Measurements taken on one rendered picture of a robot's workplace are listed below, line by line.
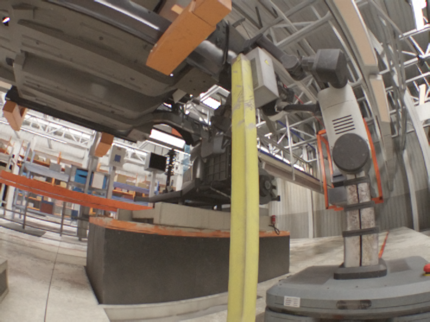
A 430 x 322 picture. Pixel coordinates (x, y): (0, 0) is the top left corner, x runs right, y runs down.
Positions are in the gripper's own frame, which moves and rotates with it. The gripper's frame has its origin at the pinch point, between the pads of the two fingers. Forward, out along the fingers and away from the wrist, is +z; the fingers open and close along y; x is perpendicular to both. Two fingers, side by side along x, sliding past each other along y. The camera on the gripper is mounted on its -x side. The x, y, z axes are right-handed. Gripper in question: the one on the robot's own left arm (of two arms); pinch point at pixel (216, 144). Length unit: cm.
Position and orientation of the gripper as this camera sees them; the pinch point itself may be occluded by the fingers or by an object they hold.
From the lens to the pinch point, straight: 102.3
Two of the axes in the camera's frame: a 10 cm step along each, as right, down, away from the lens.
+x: 6.1, 2.8, -7.4
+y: -6.9, -2.8, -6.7
